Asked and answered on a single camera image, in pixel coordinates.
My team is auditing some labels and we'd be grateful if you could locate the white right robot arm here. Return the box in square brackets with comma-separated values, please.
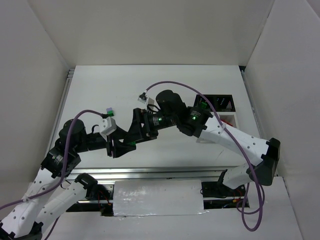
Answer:
[123, 90, 281, 189]

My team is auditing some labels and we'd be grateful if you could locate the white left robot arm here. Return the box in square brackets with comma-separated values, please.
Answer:
[0, 117, 136, 240]

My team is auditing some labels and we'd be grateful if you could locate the aluminium front rail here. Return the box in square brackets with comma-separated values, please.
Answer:
[67, 166, 235, 182]

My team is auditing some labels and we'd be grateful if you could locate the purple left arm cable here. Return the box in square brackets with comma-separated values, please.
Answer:
[0, 109, 111, 240]

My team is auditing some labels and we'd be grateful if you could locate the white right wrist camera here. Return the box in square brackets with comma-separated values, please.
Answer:
[137, 92, 155, 106]

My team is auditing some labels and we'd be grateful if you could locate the white taped cover panel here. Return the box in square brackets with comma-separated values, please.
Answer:
[113, 180, 205, 217]

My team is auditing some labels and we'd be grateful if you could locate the white slotted container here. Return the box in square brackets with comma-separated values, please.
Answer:
[196, 112, 239, 144]

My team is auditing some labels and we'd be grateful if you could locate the red curved lego brick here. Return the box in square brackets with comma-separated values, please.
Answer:
[221, 120, 232, 126]

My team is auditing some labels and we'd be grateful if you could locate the black slotted container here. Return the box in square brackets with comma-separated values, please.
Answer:
[193, 94, 236, 112]

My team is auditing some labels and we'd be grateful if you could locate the aluminium rail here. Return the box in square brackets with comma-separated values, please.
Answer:
[47, 68, 75, 150]
[67, 166, 235, 182]

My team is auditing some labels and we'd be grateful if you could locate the green curved lego brick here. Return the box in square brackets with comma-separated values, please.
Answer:
[199, 101, 209, 109]

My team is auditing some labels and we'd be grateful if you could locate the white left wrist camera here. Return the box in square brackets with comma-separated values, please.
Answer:
[98, 116, 117, 137]

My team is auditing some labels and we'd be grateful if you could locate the aluminium left side rail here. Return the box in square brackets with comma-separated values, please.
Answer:
[47, 68, 75, 150]

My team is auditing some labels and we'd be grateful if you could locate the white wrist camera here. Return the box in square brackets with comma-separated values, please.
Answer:
[137, 92, 155, 106]
[98, 116, 117, 137]

